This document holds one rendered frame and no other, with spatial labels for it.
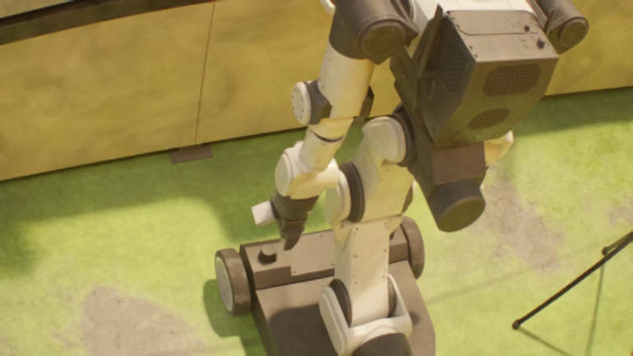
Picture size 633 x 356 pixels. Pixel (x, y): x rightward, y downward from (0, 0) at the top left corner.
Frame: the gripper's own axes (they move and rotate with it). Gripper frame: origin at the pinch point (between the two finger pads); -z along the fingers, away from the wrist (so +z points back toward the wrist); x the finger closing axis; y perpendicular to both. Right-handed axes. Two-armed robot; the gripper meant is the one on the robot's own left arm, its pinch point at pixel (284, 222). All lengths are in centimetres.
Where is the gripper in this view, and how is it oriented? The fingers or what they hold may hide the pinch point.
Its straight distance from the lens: 214.9
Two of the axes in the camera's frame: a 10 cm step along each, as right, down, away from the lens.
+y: -9.4, 1.5, -3.1
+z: 2.1, -4.5, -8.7
